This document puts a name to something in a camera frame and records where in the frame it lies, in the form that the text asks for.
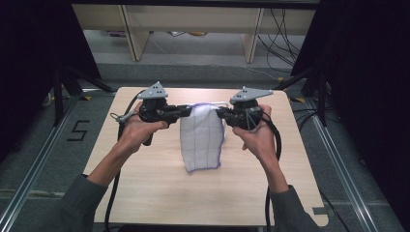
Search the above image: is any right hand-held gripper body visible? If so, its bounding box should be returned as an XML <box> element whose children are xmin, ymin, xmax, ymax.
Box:
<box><xmin>229</xmin><ymin>86</ymin><xmax>275</xmax><ymax>131</ymax></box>

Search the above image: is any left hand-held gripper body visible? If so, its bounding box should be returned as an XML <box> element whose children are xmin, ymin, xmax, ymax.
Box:
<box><xmin>137</xmin><ymin>80</ymin><xmax>169</xmax><ymax>124</ymax></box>

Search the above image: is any white checked towel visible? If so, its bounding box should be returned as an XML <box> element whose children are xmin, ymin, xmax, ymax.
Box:
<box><xmin>179</xmin><ymin>102</ymin><xmax>226</xmax><ymax>174</ymax></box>

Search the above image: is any person's left hand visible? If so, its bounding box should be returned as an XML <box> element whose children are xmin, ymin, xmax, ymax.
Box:
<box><xmin>117</xmin><ymin>102</ymin><xmax>168</xmax><ymax>156</ymax></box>

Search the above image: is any person's right hand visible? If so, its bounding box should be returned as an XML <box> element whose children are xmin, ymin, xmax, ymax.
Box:
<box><xmin>232</xmin><ymin>104</ymin><xmax>279</xmax><ymax>163</ymax></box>

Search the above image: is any black metal stand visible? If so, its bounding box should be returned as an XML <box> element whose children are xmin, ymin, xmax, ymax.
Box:
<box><xmin>52</xmin><ymin>64</ymin><xmax>115</xmax><ymax>128</ymax></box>
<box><xmin>274</xmin><ymin>67</ymin><xmax>328</xmax><ymax>128</ymax></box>

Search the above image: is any beige wooden desk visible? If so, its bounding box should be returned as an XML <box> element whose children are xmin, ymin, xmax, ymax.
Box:
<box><xmin>71</xmin><ymin>3</ymin><xmax>317</xmax><ymax>64</ymax></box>

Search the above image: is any black curtain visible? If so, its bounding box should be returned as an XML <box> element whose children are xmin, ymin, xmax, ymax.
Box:
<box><xmin>0</xmin><ymin>0</ymin><xmax>101</xmax><ymax>162</ymax></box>
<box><xmin>291</xmin><ymin>0</ymin><xmax>410</xmax><ymax>226</ymax></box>

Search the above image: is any grey cable connector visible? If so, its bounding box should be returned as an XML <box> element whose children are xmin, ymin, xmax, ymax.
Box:
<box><xmin>109</xmin><ymin>110</ymin><xmax>137</xmax><ymax>126</ymax></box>

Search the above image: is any white floor cable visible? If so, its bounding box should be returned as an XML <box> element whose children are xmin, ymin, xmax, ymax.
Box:
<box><xmin>240</xmin><ymin>64</ymin><xmax>284</xmax><ymax>81</ymax></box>

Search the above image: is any black cable bundle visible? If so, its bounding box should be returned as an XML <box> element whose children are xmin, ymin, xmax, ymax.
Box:
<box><xmin>257</xmin><ymin>8</ymin><xmax>306</xmax><ymax>73</ymax></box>

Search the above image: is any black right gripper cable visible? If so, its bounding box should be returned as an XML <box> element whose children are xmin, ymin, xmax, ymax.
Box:
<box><xmin>259</xmin><ymin>112</ymin><xmax>283</xmax><ymax>232</ymax></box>

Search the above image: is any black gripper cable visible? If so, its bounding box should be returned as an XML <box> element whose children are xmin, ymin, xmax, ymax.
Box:
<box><xmin>103</xmin><ymin>90</ymin><xmax>146</xmax><ymax>232</ymax></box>
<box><xmin>259</xmin><ymin>112</ymin><xmax>283</xmax><ymax>232</ymax></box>

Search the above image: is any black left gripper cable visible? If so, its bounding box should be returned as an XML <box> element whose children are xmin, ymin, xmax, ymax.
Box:
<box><xmin>103</xmin><ymin>90</ymin><xmax>146</xmax><ymax>232</ymax></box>

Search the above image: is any aluminium floor rail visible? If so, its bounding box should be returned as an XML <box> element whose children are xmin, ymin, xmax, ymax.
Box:
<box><xmin>0</xmin><ymin>93</ymin><xmax>81</xmax><ymax>232</ymax></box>
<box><xmin>306</xmin><ymin>98</ymin><xmax>388</xmax><ymax>232</ymax></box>

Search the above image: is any black floor cable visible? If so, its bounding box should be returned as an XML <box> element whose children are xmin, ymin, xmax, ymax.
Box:
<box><xmin>318</xmin><ymin>189</ymin><xmax>351</xmax><ymax>232</ymax></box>

